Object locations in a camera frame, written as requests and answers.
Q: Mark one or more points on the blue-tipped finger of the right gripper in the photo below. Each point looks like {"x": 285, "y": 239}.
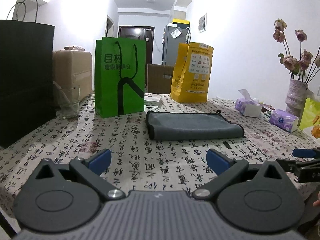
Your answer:
{"x": 305, "y": 171}

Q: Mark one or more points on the black blue-tipped left gripper finger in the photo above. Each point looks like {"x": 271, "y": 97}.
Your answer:
{"x": 63, "y": 197}

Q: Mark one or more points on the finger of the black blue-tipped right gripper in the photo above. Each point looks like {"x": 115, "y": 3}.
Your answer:
{"x": 252, "y": 197}

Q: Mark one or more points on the purple and grey towel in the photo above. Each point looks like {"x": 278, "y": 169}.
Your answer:
{"x": 191, "y": 126}

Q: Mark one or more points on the purple tissue pack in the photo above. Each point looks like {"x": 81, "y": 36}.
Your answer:
{"x": 284, "y": 120}

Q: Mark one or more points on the yellow-green snack bag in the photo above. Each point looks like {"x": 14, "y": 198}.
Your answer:
{"x": 310, "y": 119}

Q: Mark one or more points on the textured grey vase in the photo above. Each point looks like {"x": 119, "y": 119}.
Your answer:
{"x": 296, "y": 97}

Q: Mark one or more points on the open purple tissue box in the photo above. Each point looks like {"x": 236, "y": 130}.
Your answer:
{"x": 247, "y": 106}

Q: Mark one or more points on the clear drinking glass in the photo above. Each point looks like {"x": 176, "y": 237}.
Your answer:
{"x": 68, "y": 100}

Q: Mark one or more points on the dried pink roses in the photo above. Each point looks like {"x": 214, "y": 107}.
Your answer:
{"x": 305, "y": 66}

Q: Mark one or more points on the black paper bag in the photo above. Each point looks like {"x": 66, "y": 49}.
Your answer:
{"x": 27, "y": 98}

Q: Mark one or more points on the beige suitcase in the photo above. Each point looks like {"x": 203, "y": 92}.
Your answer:
{"x": 73, "y": 68}

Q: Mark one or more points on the yellow paper bag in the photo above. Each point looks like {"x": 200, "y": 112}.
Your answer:
{"x": 190, "y": 80}

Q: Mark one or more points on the small white green box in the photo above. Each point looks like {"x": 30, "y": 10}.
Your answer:
{"x": 152, "y": 101}

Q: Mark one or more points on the green paper shopping bag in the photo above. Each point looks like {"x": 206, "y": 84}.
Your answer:
{"x": 119, "y": 76}

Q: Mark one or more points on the brown wicker chair back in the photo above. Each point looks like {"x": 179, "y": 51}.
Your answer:
{"x": 159, "y": 78}

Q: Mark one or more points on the grey refrigerator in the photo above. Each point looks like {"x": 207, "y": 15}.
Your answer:
{"x": 174, "y": 34}

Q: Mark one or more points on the yellow box on refrigerator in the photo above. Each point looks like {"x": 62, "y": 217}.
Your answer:
{"x": 181, "y": 21}

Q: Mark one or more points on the round ceiling lamp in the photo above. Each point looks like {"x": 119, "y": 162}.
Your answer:
{"x": 151, "y": 0}

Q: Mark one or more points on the framed wall picture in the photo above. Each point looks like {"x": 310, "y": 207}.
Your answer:
{"x": 202, "y": 23}

